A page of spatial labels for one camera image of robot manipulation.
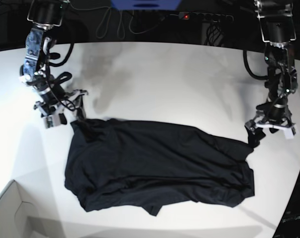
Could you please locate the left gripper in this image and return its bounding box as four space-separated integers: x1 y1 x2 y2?
245 109 296 148

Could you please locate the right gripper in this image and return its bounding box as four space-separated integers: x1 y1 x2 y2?
33 88 88 121

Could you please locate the black t-shirt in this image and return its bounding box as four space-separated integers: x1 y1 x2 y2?
64 119 255 216

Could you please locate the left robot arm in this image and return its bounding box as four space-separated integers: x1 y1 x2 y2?
243 0 298 148

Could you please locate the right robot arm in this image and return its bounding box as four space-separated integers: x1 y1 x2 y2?
19 0 88 128

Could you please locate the blue plastic bin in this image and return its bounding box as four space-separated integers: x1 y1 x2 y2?
111 0 181 10

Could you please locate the white cardboard box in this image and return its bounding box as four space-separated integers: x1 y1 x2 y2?
0 180 38 238

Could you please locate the black power strip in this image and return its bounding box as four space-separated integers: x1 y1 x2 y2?
178 11 234 23

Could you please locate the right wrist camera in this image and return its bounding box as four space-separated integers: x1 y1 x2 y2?
43 115 61 129

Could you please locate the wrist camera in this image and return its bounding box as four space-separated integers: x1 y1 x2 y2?
284 125 297 139
43 115 61 129

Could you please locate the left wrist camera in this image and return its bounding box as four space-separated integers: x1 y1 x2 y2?
284 125 297 139

